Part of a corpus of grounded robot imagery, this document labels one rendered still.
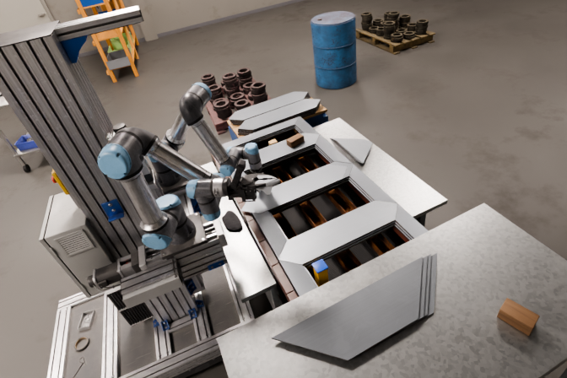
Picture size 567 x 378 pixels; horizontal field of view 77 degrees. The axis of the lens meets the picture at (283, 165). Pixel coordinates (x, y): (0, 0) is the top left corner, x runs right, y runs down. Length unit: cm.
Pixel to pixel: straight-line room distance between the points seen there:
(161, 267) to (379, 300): 103
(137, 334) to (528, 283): 218
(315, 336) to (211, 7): 893
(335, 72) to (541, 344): 420
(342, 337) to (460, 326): 40
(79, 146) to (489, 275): 172
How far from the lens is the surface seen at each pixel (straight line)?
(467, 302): 152
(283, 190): 222
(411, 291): 147
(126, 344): 269
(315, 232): 194
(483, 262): 164
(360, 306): 142
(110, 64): 734
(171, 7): 957
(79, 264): 207
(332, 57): 504
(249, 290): 199
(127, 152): 139
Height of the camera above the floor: 230
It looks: 37 degrees down
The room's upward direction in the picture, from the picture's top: 10 degrees counter-clockwise
